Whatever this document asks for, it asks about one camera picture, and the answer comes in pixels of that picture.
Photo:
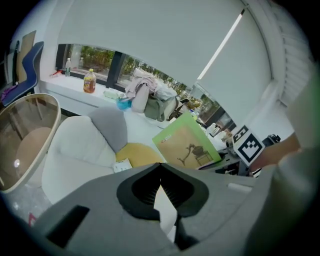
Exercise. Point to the orange tea bottle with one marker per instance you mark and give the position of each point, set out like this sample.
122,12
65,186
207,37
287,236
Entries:
89,83

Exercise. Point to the person's white shirt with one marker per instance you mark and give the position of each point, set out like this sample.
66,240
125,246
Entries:
287,200

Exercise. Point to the pile of pale clothes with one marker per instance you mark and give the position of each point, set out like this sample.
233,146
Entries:
162,93

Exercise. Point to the olive green bag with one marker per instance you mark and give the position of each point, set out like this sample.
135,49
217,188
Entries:
155,110

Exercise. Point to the white window ledge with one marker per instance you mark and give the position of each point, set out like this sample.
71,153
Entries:
75,87

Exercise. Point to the white roller blind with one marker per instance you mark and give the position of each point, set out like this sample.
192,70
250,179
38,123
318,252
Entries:
150,37
242,62

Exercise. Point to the purple cloth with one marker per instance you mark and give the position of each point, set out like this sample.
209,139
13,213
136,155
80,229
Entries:
7,93

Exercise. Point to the small red and white item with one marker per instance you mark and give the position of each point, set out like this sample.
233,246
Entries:
57,73

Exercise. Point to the blue chair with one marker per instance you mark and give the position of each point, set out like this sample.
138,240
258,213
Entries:
28,72

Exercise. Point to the brown board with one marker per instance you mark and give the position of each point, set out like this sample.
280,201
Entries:
27,50

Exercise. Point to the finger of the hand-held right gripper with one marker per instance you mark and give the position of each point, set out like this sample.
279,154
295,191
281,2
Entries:
230,170

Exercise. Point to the person's right forearm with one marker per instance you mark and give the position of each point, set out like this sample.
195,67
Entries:
275,155

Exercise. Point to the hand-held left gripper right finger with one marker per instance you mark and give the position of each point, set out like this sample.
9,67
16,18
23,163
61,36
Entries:
215,205

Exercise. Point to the white and yellow round sofa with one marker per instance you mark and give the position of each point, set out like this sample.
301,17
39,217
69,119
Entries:
75,140

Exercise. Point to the clear water bottle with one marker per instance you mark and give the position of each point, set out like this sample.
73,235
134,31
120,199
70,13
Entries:
68,70

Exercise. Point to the pale green packet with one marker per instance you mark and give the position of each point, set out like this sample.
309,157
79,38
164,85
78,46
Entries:
111,94

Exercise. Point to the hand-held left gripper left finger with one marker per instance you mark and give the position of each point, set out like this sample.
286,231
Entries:
105,212

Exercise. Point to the green book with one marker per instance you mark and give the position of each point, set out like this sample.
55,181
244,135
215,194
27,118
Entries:
185,142

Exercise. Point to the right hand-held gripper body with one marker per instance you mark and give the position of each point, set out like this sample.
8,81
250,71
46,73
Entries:
248,147

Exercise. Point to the white wet wipes packet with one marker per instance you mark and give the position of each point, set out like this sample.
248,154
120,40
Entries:
122,165

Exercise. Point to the blue plastic bag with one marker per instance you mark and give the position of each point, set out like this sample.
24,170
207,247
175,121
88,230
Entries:
123,105

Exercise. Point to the pink clothing pile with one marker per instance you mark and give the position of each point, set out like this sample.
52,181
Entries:
140,100

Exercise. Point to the window with black frame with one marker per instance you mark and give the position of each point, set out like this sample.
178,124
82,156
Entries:
100,57

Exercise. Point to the small red object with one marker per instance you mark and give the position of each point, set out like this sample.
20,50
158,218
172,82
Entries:
31,220

